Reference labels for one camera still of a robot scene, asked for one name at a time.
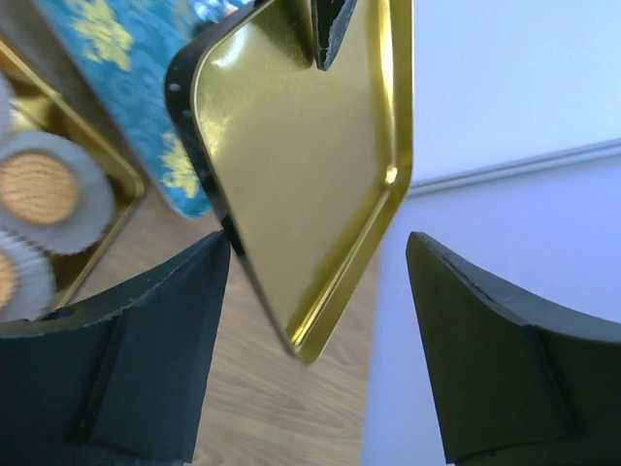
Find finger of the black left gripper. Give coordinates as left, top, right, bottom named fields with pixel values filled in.
left=310, top=0, right=357, bottom=71

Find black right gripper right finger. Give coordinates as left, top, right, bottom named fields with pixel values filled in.
left=406, top=232, right=620, bottom=465

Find white paper cupcake liner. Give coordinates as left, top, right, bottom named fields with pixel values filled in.
left=1, top=130, right=114, bottom=255
left=1, top=231, right=55, bottom=323

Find gold cookie tin box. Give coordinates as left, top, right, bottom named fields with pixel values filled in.
left=1, top=40, right=145, bottom=311

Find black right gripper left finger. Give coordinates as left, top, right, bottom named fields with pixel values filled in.
left=1, top=232, right=230, bottom=465

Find blue floral serving tray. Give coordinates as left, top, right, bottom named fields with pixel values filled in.
left=37, top=0, right=244, bottom=218

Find tan round biscuit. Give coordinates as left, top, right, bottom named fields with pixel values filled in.
left=0, top=252, right=17, bottom=309

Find tan embossed sandwich biscuit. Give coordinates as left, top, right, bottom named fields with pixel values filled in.
left=1, top=151, right=80, bottom=226

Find aluminium frame post right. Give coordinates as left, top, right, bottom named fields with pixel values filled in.
left=407, top=138, right=620, bottom=198

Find gold tin lid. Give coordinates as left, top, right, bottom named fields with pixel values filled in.
left=164, top=1, right=413, bottom=365

